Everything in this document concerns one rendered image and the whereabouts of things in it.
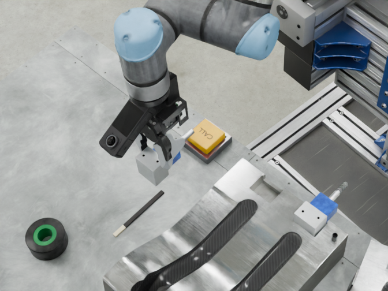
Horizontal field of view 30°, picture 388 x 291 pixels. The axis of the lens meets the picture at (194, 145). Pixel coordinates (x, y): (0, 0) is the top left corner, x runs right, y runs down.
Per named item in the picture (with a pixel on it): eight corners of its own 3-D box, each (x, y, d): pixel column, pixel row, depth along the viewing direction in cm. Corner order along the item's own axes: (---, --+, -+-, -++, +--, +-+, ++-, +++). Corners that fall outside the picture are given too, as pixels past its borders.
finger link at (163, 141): (178, 160, 133) (164, 126, 127) (171, 165, 132) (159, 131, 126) (160, 149, 136) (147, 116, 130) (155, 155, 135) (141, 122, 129)
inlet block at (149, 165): (184, 131, 148) (182, 115, 143) (202, 145, 146) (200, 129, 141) (138, 172, 143) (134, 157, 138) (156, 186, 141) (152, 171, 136)
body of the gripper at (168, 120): (190, 122, 133) (185, 79, 124) (157, 150, 130) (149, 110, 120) (161, 100, 137) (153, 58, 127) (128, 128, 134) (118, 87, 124)
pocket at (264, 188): (264, 183, 146) (264, 172, 142) (284, 198, 143) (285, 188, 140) (249, 197, 144) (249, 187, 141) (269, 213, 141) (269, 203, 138)
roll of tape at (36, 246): (28, 229, 149) (23, 221, 147) (66, 222, 150) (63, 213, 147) (30, 264, 145) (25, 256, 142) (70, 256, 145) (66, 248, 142)
